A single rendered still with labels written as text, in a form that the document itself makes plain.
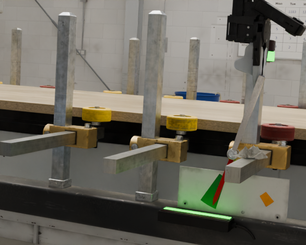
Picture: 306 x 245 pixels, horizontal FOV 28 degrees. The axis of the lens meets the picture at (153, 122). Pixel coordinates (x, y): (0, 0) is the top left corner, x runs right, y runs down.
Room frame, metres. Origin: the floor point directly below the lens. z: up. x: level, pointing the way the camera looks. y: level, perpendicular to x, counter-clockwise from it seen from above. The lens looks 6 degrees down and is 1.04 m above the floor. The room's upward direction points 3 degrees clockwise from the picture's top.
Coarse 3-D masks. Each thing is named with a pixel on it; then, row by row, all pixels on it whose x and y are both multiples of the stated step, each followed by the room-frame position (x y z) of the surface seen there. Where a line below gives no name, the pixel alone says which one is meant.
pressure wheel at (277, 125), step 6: (264, 126) 1.47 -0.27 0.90; (270, 126) 1.45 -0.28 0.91; (276, 126) 1.45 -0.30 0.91; (282, 126) 1.45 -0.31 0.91; (288, 126) 1.46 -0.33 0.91; (264, 132) 1.47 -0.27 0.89; (270, 132) 1.45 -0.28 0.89; (276, 132) 1.45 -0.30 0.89; (282, 132) 1.44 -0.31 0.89; (288, 132) 1.45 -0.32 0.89; (294, 132) 1.48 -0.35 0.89; (264, 138) 1.47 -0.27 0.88; (270, 138) 1.45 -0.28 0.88; (276, 138) 1.45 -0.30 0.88; (282, 138) 1.44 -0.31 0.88; (288, 138) 1.45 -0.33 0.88
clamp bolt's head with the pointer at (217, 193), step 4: (232, 152) 1.37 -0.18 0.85; (232, 156) 1.37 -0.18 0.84; (228, 160) 1.38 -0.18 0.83; (232, 160) 1.38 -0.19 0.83; (224, 172) 1.39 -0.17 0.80; (220, 184) 1.39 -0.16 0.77; (220, 188) 1.39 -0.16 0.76; (216, 192) 1.39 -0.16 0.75; (220, 192) 1.39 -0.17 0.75; (216, 196) 1.39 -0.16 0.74; (216, 200) 1.39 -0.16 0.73
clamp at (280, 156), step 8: (232, 144) 1.39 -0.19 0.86; (240, 144) 1.38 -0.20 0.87; (248, 144) 1.37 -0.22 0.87; (256, 144) 1.37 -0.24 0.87; (264, 144) 1.38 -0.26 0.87; (272, 144) 1.39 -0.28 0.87; (272, 152) 1.35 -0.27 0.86; (280, 152) 1.34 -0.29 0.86; (288, 152) 1.35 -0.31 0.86; (272, 160) 1.35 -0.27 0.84; (280, 160) 1.34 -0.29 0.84; (288, 160) 1.36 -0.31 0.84; (272, 168) 1.35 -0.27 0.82; (280, 168) 1.34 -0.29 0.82
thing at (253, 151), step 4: (244, 148) 1.23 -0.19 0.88; (252, 148) 1.24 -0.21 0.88; (256, 148) 1.25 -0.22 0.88; (240, 152) 1.24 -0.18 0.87; (244, 152) 1.22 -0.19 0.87; (248, 152) 1.23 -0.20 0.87; (252, 152) 1.24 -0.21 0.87; (256, 152) 1.24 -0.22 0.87; (260, 152) 1.22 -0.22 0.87; (236, 156) 1.22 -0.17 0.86; (240, 156) 1.22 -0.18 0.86; (244, 156) 1.22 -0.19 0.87; (248, 156) 1.22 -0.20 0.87; (252, 156) 1.22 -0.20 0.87; (256, 156) 1.21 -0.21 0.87; (260, 156) 1.21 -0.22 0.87; (264, 156) 1.22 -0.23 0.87
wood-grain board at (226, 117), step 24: (0, 96) 1.99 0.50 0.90; (24, 96) 2.05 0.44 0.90; (48, 96) 2.13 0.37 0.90; (96, 96) 2.29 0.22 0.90; (120, 96) 2.38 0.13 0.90; (120, 120) 1.69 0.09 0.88; (216, 120) 1.59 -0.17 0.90; (240, 120) 1.63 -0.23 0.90; (264, 120) 1.68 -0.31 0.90; (288, 120) 1.72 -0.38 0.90
